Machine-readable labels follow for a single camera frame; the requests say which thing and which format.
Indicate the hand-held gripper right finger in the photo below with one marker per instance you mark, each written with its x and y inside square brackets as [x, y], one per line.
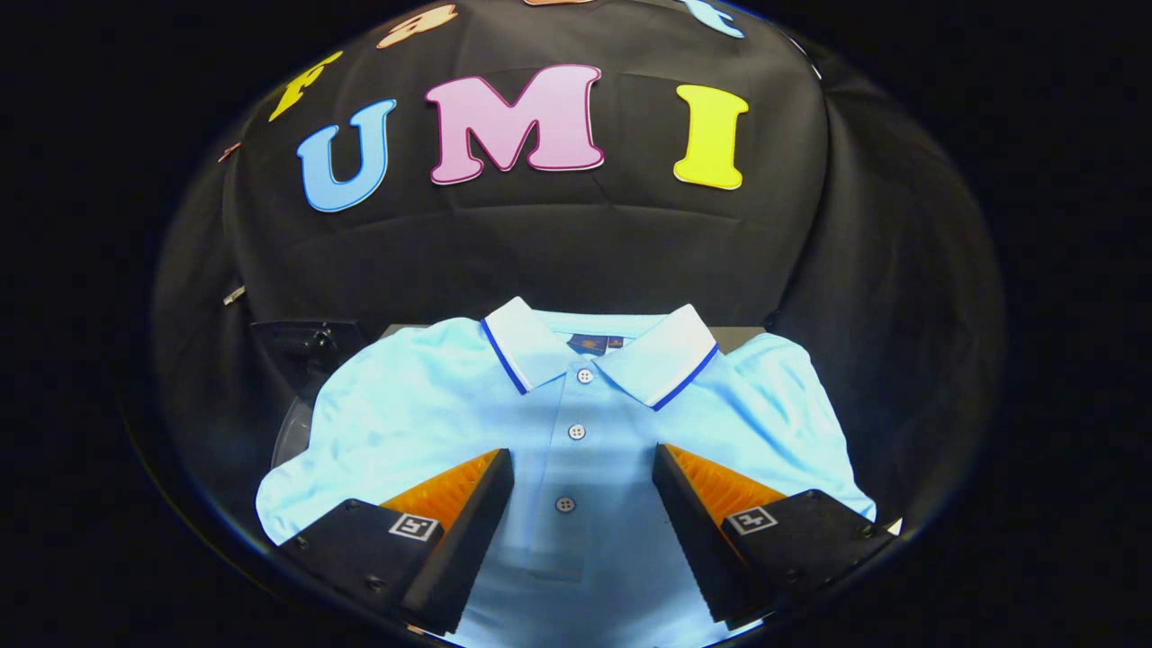
[697, 531]

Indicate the silver clip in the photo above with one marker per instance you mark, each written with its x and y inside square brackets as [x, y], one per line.
[234, 294]

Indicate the black backdrop cloth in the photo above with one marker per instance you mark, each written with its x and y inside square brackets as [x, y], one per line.
[540, 252]

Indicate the light blue polo shirt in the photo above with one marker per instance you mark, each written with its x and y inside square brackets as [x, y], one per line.
[585, 558]

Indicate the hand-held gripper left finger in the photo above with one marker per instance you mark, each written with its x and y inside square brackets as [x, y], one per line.
[468, 531]

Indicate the pink clip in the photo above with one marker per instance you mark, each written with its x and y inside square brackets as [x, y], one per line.
[229, 151]

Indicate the grey cabinet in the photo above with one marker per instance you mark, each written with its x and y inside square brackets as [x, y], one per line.
[738, 338]

